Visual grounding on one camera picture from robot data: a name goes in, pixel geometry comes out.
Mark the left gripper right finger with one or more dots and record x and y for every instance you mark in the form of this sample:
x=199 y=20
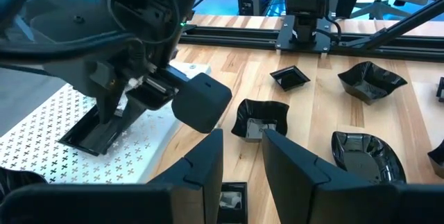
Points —
x=295 y=182

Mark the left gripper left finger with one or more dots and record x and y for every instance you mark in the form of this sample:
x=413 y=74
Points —
x=204 y=172

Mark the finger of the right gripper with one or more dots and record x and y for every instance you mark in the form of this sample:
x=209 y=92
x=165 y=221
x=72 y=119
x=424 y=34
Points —
x=130 y=116
x=105 y=106

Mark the black wavy square mini bowl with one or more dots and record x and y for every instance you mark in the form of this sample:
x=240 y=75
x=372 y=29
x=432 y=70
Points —
x=371 y=85
x=17 y=179
x=249 y=113

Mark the black leaf-shaped mini plate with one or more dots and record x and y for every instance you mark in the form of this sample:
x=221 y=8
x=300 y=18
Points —
x=364 y=154
x=437 y=159

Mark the black aluminium table frame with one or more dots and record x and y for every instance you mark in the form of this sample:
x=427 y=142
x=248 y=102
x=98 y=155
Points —
x=225 y=35

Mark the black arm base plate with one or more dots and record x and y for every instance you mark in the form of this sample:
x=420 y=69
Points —
x=288 y=40

